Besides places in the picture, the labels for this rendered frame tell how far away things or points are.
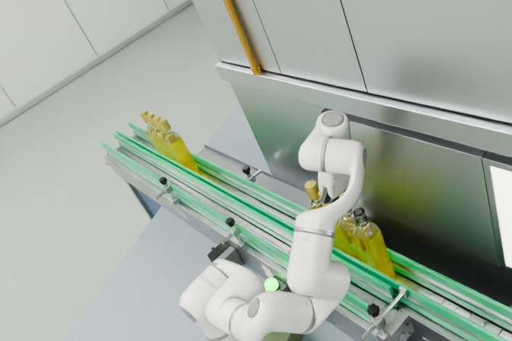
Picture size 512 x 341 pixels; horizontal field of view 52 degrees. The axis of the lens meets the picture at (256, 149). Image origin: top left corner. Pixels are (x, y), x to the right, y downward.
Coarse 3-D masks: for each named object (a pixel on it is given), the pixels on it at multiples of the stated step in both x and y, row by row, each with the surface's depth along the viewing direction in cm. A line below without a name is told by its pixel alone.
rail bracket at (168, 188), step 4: (160, 180) 205; (164, 180) 204; (164, 184) 206; (168, 184) 208; (164, 188) 207; (168, 188) 207; (164, 192) 207; (168, 192) 207; (156, 196) 206; (160, 196) 206; (172, 196) 210; (172, 200) 211; (176, 200) 210; (176, 204) 211
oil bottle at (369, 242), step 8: (352, 232) 138; (360, 232) 135; (368, 232) 134; (376, 232) 135; (360, 240) 136; (368, 240) 134; (376, 240) 136; (360, 248) 139; (368, 248) 136; (376, 248) 137; (384, 248) 139; (360, 256) 142; (368, 256) 138; (376, 256) 138; (384, 256) 140; (368, 264) 141; (376, 264) 139; (384, 264) 141; (384, 272) 142; (392, 272) 144
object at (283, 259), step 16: (128, 160) 238; (144, 176) 234; (176, 192) 207; (192, 208) 204; (208, 208) 187; (224, 224) 185; (256, 240) 166; (272, 256) 165; (288, 256) 155; (352, 304) 139; (368, 304) 132; (368, 320) 137
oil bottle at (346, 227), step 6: (342, 222) 140; (348, 222) 139; (354, 222) 139; (342, 228) 141; (348, 228) 139; (342, 234) 143; (348, 234) 140; (348, 240) 143; (348, 246) 145; (354, 246) 142; (348, 252) 148; (354, 252) 145; (360, 258) 144
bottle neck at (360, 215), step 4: (360, 208) 134; (356, 212) 134; (360, 212) 134; (364, 212) 133; (356, 216) 133; (360, 216) 132; (364, 216) 133; (356, 220) 134; (360, 220) 133; (364, 220) 133; (360, 224) 134; (364, 224) 134; (368, 224) 135; (360, 228) 135
